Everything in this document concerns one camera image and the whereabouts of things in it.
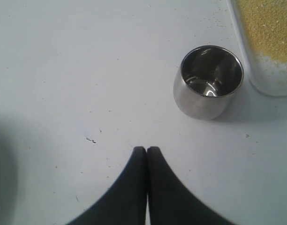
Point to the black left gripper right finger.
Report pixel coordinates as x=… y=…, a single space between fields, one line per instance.
x=170 y=202

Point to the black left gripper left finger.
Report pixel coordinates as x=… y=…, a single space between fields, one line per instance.
x=124 y=203

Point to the stainless steel cup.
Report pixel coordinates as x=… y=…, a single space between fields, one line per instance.
x=206 y=82

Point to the yellow millet grains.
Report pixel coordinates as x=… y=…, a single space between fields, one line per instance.
x=265 y=25

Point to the clear square plastic tray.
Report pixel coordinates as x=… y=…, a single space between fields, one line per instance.
x=267 y=76

